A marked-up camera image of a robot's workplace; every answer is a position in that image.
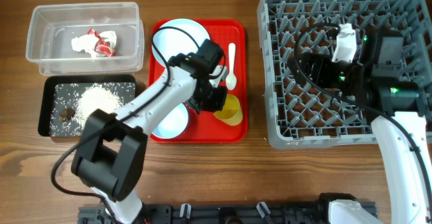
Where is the white plastic spoon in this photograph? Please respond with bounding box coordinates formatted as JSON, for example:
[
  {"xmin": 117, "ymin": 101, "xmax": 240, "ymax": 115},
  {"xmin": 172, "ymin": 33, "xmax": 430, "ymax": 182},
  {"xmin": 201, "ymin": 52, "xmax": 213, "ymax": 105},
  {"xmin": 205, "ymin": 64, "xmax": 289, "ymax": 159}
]
[{"xmin": 225, "ymin": 43, "xmax": 237, "ymax": 90}]

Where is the yellow cup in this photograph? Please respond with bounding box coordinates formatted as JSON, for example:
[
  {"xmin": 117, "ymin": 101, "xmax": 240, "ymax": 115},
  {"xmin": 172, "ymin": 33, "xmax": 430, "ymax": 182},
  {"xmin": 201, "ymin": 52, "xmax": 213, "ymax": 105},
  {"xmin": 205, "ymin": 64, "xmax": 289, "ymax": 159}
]
[{"xmin": 214, "ymin": 94, "xmax": 243, "ymax": 126}]

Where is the small light blue bowl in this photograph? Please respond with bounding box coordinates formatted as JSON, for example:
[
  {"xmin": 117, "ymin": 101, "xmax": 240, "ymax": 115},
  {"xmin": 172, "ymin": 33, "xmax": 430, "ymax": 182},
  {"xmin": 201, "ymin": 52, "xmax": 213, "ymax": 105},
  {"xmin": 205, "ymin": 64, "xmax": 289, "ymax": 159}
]
[{"xmin": 152, "ymin": 103, "xmax": 189, "ymax": 139}]

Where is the large light blue plate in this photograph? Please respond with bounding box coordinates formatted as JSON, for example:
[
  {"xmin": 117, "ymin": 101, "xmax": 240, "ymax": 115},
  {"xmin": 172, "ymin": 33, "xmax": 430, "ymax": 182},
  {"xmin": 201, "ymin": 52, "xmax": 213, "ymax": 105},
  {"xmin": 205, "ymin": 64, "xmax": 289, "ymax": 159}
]
[{"xmin": 152, "ymin": 18, "xmax": 210, "ymax": 69}]

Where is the white rice pile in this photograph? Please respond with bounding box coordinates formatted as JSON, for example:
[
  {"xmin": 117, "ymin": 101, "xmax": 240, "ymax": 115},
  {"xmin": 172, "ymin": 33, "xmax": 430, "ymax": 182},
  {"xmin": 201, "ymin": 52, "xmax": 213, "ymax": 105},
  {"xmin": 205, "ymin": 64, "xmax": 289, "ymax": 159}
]
[{"xmin": 73, "ymin": 84, "xmax": 124, "ymax": 129}]

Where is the red white wrapper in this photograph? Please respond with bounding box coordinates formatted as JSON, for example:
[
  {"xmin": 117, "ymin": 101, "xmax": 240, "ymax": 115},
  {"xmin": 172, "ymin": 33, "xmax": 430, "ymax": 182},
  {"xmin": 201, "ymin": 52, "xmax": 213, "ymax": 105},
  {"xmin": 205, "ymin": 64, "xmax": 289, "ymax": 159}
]
[{"xmin": 71, "ymin": 29, "xmax": 117, "ymax": 58}]

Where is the brown food scrap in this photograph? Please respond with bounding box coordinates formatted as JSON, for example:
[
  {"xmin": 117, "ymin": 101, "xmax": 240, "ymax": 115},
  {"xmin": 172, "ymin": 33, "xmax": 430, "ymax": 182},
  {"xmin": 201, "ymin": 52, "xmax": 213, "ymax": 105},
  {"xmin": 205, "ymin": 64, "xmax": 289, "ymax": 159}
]
[{"xmin": 59, "ymin": 107, "xmax": 75, "ymax": 122}]

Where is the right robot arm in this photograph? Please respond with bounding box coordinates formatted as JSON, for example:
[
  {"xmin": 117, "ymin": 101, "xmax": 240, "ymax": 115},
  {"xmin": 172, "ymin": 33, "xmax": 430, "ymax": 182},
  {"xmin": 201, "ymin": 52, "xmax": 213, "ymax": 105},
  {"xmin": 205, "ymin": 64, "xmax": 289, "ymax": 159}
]
[{"xmin": 289, "ymin": 22, "xmax": 431, "ymax": 223}]

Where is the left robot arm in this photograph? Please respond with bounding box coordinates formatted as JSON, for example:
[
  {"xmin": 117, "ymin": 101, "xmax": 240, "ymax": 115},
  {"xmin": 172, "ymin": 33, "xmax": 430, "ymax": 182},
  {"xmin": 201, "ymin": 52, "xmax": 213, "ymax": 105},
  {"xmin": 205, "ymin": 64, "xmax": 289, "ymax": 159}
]
[{"xmin": 72, "ymin": 39, "xmax": 227, "ymax": 223}]

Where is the grey dishwasher rack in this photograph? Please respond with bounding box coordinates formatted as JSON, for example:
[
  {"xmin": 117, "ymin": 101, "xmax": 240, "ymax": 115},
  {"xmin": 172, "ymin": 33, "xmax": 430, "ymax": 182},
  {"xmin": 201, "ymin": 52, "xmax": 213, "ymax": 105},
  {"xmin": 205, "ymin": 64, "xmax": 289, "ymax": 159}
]
[{"xmin": 257, "ymin": 0, "xmax": 431, "ymax": 149}]

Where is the red serving tray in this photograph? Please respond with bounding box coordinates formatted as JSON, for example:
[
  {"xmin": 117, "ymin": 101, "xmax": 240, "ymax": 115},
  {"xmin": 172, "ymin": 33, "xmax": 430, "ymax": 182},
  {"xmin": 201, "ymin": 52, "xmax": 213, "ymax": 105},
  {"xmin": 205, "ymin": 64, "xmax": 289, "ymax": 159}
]
[{"xmin": 150, "ymin": 19, "xmax": 248, "ymax": 144}]

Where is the black tray bin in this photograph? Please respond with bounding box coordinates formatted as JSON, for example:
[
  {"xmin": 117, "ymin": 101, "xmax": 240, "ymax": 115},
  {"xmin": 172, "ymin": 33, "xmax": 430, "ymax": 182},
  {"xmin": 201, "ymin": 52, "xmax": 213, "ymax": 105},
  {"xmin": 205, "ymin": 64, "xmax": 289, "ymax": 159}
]
[{"xmin": 38, "ymin": 74, "xmax": 136, "ymax": 138}]

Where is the clear plastic bin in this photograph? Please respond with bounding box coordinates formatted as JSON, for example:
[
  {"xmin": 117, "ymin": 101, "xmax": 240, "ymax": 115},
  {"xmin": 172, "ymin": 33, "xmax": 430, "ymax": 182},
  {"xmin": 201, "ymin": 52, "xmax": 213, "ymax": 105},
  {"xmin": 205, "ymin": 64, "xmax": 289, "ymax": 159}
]
[{"xmin": 26, "ymin": 2, "xmax": 144, "ymax": 76}]

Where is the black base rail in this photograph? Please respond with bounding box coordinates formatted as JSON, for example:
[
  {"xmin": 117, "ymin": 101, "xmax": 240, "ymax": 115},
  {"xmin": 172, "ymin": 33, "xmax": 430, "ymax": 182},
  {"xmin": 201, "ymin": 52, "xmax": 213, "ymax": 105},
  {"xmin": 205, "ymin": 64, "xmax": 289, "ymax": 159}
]
[{"xmin": 77, "ymin": 202, "xmax": 377, "ymax": 224}]

